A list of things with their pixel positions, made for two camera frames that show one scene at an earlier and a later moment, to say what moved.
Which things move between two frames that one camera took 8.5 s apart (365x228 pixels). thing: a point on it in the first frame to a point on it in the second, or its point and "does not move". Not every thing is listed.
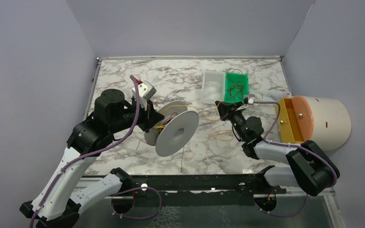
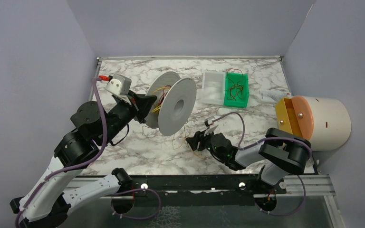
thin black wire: (182, 158) to (184, 128)
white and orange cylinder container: (303, 118) does not move
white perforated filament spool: (172, 135) to (175, 99)
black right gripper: (228, 109) to (206, 142)
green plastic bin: (236, 85) does not move
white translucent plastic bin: (213, 86) does not move
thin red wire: (152, 145) to (162, 97)
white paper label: (274, 96) does not move
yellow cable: (195, 108) to (157, 109)
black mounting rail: (203, 190) does not move
